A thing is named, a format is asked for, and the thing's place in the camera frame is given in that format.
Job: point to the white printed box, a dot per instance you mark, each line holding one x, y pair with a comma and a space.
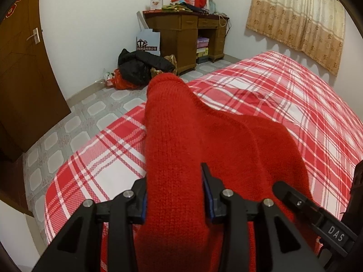
156, 4

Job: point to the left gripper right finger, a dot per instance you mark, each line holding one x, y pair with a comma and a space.
256, 232

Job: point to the purple box in desk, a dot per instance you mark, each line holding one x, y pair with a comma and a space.
202, 42

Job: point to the beige patterned curtain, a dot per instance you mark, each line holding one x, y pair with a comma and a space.
314, 27

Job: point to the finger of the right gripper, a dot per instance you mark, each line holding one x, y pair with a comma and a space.
338, 236

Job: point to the red plaid bed sheet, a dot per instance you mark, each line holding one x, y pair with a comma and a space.
270, 85

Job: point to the brown wooden desk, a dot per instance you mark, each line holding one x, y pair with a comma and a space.
179, 33

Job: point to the red knitted sweater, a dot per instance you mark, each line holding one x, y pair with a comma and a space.
249, 154

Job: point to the black clothes pile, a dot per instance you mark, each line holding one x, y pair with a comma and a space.
135, 67

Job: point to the white paper shopping bag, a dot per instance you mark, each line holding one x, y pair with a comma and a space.
147, 40

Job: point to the red plastic bag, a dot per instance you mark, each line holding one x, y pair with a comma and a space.
118, 82

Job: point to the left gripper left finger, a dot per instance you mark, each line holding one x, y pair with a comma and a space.
77, 246

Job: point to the red double happiness decal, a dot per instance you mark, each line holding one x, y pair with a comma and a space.
11, 10

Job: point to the silver door handle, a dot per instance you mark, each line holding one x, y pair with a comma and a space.
35, 37

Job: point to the brown wooden door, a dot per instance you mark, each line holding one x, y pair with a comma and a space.
31, 100

